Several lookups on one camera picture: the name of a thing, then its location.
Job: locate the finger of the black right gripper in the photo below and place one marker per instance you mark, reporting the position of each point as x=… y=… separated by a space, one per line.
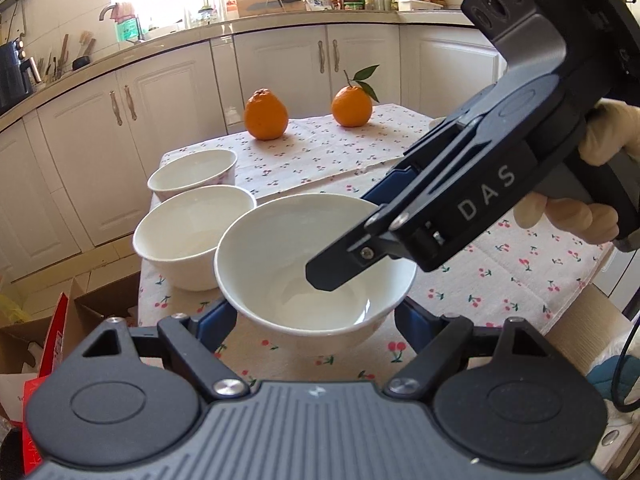
x=348 y=256

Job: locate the white bowl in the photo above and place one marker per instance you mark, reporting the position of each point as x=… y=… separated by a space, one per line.
x=181 y=235
x=260 y=267
x=204 y=168

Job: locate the red carton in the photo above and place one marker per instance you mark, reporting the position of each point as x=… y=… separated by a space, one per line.
x=51 y=357

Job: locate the white plate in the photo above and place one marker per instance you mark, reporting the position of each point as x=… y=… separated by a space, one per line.
x=436 y=122

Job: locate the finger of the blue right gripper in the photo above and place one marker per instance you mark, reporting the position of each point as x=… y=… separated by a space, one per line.
x=394 y=182

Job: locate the gloved right hand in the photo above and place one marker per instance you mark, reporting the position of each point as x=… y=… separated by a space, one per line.
x=614 y=129

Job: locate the cherry print tablecloth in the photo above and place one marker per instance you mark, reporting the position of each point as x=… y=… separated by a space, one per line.
x=537 y=274

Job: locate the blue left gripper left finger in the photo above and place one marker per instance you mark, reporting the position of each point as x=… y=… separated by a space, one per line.
x=212 y=326

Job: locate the orange without leaf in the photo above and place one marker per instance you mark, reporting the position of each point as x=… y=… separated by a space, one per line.
x=265 y=116

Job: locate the orange with green leaves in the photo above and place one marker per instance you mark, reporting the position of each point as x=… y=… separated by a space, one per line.
x=352 y=106

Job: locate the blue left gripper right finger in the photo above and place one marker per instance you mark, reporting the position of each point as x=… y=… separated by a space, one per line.
x=418 y=326

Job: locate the cardboard box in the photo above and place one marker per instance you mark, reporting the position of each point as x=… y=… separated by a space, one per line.
x=82 y=312

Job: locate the black air fryer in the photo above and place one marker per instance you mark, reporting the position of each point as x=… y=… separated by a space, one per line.
x=18 y=74

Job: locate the chrome kitchen faucet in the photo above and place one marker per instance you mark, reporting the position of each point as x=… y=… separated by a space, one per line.
x=127 y=24

